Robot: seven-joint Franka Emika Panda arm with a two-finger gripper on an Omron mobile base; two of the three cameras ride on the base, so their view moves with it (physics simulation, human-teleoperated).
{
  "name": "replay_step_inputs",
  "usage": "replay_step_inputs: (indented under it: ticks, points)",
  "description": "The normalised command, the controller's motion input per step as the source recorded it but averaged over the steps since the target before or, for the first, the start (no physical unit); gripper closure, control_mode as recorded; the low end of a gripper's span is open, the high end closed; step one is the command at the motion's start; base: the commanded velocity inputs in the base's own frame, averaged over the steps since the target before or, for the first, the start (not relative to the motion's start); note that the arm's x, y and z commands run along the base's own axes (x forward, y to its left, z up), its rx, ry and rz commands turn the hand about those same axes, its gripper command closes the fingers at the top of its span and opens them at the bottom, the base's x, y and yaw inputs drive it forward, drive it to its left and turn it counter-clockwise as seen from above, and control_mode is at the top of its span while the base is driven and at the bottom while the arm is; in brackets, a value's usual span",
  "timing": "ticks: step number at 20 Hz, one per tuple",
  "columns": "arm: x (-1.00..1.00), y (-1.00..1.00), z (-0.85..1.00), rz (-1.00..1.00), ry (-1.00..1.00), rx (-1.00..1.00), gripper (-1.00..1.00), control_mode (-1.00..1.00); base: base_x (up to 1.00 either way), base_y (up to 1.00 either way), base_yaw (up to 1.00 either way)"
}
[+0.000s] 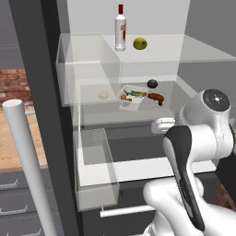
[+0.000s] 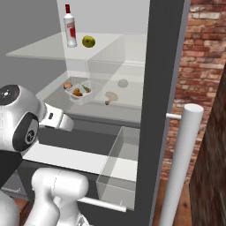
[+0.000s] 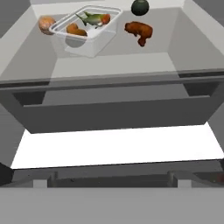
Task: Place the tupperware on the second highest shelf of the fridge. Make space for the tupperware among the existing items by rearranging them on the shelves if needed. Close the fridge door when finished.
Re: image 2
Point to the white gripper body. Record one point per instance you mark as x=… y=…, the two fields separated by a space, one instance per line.
x=67 y=123

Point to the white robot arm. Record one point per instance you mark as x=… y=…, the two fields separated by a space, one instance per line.
x=20 y=117

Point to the glass fridge shelf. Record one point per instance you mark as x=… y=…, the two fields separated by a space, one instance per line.
x=47 y=48
x=58 y=100

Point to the white fridge drawer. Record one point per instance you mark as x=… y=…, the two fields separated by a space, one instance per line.
x=73 y=160

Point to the clear fridge door bin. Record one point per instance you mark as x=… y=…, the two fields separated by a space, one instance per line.
x=120 y=176
x=117 y=56

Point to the grey open fridge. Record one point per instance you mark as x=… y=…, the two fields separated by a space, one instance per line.
x=29 y=26

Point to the dark grey fridge door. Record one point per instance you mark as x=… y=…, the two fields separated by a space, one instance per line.
x=160 y=58

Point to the brown food piece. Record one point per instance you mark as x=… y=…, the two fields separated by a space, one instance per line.
x=67 y=85

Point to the beige mushroom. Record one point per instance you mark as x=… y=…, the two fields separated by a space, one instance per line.
x=112 y=96

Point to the grey round item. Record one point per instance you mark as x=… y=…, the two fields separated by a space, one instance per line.
x=122 y=83

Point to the green apple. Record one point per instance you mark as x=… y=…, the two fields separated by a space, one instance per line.
x=88 y=41

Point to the clear bottle with red cap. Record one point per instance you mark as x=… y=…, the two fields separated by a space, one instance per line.
x=70 y=29

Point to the dark wooden cabinet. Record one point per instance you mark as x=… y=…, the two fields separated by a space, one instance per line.
x=210 y=161

